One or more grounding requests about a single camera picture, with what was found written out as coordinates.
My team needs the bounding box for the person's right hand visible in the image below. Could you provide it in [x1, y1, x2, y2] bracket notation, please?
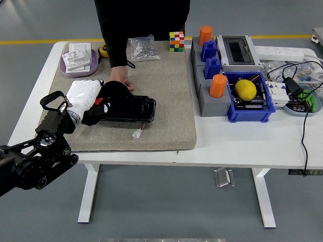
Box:
[109, 65, 136, 92]

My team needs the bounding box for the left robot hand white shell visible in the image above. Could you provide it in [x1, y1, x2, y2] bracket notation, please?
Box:
[65, 79, 105, 118]

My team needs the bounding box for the black rag with red patch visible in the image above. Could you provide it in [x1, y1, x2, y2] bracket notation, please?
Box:
[80, 80, 137, 127]

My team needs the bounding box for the purple oval tray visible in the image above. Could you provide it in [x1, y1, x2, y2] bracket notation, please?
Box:
[59, 49, 99, 78]

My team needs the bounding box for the yellow tape measure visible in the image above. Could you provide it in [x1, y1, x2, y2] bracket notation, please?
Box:
[97, 43, 110, 59]

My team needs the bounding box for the white socket module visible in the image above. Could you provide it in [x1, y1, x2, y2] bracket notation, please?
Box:
[62, 49, 92, 75]

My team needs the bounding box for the clear bag of screws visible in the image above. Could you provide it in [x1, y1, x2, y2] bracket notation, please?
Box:
[127, 34, 162, 63]

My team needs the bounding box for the grey-brown mat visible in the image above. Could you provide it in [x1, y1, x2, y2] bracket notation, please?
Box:
[33, 40, 197, 153]

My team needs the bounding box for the person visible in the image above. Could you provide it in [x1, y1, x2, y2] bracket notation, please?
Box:
[94, 0, 190, 69]

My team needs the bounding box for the colourful puzzle cube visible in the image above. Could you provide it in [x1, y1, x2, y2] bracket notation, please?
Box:
[169, 31, 185, 53]

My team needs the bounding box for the blue block peg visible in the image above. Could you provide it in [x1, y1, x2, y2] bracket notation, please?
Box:
[204, 56, 223, 80]
[200, 39, 219, 63]

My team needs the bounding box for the orange cylinder peg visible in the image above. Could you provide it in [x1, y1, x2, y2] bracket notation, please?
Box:
[209, 74, 228, 98]
[198, 25, 213, 47]

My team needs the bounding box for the white table leg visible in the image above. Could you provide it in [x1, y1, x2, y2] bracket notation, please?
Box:
[251, 168, 277, 229]
[77, 163, 100, 224]

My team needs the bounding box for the grey distribution box clear lid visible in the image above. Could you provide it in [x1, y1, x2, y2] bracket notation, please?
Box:
[216, 34, 261, 73]

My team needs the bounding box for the yellow lemon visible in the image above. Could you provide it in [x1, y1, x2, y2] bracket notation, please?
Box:
[235, 79, 257, 101]

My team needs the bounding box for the dark circuit board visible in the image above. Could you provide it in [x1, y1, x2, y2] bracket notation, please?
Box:
[234, 97, 268, 110]

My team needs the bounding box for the blue plastic bin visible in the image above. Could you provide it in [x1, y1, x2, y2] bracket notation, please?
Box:
[224, 71, 277, 124]

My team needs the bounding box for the silver metal floor plate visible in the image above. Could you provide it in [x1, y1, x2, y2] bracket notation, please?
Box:
[213, 167, 236, 188]

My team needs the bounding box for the white circuit breaker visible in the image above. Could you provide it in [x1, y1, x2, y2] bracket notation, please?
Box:
[265, 80, 290, 108]

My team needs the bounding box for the white power strip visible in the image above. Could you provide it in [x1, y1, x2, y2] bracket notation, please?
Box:
[253, 45, 305, 63]

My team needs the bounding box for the black power adapter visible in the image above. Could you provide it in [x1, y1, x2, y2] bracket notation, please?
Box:
[282, 77, 304, 96]

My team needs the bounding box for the clear bag of small parts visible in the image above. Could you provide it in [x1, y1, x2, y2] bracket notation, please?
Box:
[260, 60, 323, 84]

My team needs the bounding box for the green plastic part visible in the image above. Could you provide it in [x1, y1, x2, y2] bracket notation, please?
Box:
[297, 90, 317, 113]

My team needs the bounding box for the light blue dish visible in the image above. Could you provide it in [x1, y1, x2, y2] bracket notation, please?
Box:
[283, 84, 322, 117]

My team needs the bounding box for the white cart corner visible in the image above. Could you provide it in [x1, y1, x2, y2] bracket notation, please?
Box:
[311, 27, 323, 46]

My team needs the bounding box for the black table control box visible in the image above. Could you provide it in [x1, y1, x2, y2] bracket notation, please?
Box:
[288, 168, 323, 176]

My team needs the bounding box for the white flat switch plate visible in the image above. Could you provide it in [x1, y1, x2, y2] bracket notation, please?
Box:
[68, 42, 92, 57]

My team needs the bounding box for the white connector plug with wires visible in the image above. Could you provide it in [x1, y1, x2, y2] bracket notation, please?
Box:
[131, 123, 147, 139]

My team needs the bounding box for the black power cable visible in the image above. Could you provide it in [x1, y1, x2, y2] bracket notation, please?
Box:
[266, 62, 312, 177]

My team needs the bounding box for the white thick cable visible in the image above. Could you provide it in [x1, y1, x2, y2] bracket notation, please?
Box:
[303, 54, 323, 88]

